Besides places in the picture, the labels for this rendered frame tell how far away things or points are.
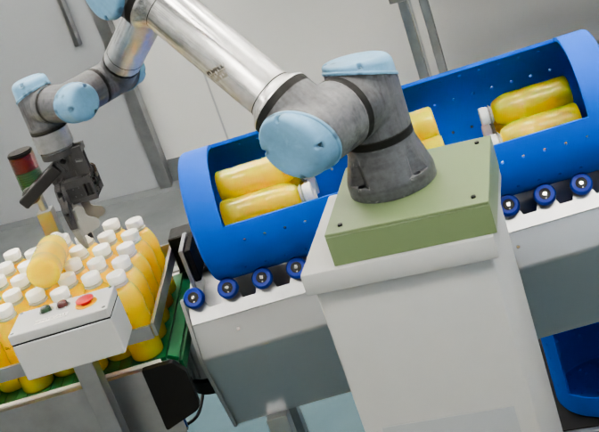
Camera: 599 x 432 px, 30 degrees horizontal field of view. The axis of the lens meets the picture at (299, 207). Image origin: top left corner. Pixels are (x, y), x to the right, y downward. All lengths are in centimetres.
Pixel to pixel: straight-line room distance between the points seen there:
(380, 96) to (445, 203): 20
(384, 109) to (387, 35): 395
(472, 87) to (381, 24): 330
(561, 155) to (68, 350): 102
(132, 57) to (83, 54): 394
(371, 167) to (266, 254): 52
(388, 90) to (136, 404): 91
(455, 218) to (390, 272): 14
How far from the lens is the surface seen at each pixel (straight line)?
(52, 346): 217
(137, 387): 232
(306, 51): 582
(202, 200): 224
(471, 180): 182
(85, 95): 216
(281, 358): 239
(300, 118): 167
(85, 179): 228
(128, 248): 238
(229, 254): 226
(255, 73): 174
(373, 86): 177
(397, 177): 182
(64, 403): 236
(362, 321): 185
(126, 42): 214
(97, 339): 215
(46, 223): 281
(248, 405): 249
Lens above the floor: 190
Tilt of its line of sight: 21 degrees down
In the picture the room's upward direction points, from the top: 19 degrees counter-clockwise
